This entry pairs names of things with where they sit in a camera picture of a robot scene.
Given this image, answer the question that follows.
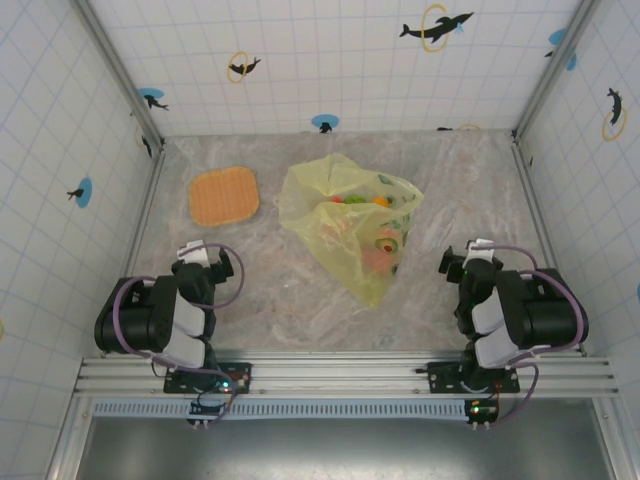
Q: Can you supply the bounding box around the yellow plastic bag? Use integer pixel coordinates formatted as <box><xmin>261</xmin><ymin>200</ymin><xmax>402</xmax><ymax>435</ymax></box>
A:
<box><xmin>277</xmin><ymin>153</ymin><xmax>425</xmax><ymax>309</ymax></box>

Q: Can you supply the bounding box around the woven bamboo tray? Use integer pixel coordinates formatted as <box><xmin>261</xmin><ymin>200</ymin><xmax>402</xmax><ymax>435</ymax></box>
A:
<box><xmin>188</xmin><ymin>165</ymin><xmax>261</xmax><ymax>229</ymax></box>

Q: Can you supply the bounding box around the small controller board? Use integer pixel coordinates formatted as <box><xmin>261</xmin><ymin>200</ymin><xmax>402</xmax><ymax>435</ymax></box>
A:
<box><xmin>463</xmin><ymin>397</ymin><xmax>501</xmax><ymax>431</ymax></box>
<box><xmin>187</xmin><ymin>389</ymin><xmax>236</xmax><ymax>430</ymax></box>

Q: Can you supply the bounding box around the grey metal sheet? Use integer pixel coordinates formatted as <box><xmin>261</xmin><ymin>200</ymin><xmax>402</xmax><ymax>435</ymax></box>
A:
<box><xmin>82</xmin><ymin>417</ymin><xmax>614</xmax><ymax>480</ymax></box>

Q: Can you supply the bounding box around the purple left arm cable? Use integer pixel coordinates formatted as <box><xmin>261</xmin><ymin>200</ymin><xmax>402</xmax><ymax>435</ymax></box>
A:
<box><xmin>112</xmin><ymin>243</ymin><xmax>246</xmax><ymax>426</ymax></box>

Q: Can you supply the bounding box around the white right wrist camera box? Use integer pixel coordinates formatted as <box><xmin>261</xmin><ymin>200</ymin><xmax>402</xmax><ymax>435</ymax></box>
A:
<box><xmin>464</xmin><ymin>238</ymin><xmax>504</xmax><ymax>262</ymax></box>

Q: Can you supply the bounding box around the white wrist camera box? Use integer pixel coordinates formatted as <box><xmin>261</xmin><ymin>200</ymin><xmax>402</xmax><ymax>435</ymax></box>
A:
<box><xmin>178</xmin><ymin>240</ymin><xmax>215</xmax><ymax>267</ymax></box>
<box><xmin>464</xmin><ymin>238</ymin><xmax>504</xmax><ymax>262</ymax></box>

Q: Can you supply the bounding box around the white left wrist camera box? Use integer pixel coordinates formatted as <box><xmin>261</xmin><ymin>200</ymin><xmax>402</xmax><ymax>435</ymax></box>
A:
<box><xmin>178</xmin><ymin>240</ymin><xmax>215</xmax><ymax>267</ymax></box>

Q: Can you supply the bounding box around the aluminium side rail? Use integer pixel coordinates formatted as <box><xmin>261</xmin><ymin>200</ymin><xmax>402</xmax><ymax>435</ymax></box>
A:
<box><xmin>510</xmin><ymin>130</ymin><xmax>589</xmax><ymax>357</ymax></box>
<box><xmin>102</xmin><ymin>148</ymin><xmax>167</xmax><ymax>357</ymax></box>

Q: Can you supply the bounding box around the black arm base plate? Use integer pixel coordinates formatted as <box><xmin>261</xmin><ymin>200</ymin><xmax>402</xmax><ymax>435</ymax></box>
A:
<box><xmin>427</xmin><ymin>360</ymin><xmax>521</xmax><ymax>395</ymax></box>
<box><xmin>164</xmin><ymin>362</ymin><xmax>253</xmax><ymax>395</ymax></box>

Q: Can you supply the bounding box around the aluminium frame post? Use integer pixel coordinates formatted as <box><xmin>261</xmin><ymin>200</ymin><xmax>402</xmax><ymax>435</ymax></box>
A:
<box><xmin>73</xmin><ymin>0</ymin><xmax>167</xmax><ymax>152</ymax></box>
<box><xmin>513</xmin><ymin>0</ymin><xmax>601</xmax><ymax>144</ymax></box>

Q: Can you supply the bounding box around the aluminium mounting rail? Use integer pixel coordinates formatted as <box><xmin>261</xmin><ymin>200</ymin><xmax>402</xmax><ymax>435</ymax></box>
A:
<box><xmin>73</xmin><ymin>349</ymin><xmax>622</xmax><ymax>400</ymax></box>

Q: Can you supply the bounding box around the white slotted cable duct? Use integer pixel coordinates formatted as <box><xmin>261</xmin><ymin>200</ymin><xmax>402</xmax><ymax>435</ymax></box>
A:
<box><xmin>92</xmin><ymin>398</ymin><xmax>474</xmax><ymax>420</ymax></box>

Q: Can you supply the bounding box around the large dolphin ring sticker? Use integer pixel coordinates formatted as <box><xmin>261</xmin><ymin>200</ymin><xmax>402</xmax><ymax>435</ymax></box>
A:
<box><xmin>398</xmin><ymin>3</ymin><xmax>475</xmax><ymax>54</ymax></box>

